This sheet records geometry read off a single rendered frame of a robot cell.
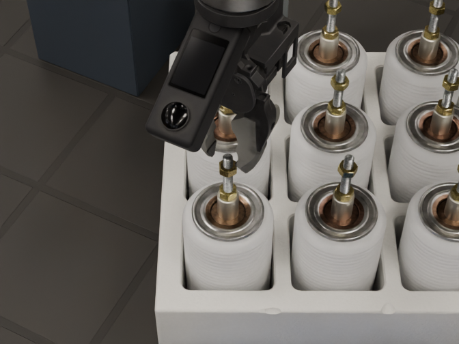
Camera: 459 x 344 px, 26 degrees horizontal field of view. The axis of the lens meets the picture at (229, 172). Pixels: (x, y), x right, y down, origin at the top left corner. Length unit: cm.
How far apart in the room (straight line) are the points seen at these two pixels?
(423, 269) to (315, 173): 16
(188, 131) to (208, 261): 25
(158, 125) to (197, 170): 31
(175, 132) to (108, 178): 59
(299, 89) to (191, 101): 39
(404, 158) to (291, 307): 21
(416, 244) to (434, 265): 3
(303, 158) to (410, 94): 17
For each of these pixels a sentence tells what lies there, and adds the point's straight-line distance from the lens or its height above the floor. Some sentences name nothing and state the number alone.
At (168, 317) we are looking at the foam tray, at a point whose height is 17.
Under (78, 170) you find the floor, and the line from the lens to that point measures 141.
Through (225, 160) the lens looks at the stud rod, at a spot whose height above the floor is 34.
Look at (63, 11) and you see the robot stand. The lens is 145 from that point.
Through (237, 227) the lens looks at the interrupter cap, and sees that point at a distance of 102.
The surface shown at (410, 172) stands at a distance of 113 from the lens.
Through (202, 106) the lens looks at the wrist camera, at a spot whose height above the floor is 49.
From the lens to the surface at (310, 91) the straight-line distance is 118.
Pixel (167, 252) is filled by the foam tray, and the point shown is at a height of 18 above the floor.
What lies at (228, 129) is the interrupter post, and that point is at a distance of 110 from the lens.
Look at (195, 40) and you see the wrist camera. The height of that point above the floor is 51.
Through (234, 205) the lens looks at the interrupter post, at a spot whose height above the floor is 27.
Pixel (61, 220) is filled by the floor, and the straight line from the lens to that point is 136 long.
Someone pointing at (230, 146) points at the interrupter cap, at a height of 25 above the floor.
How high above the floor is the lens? 108
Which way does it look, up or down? 51 degrees down
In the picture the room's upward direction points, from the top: straight up
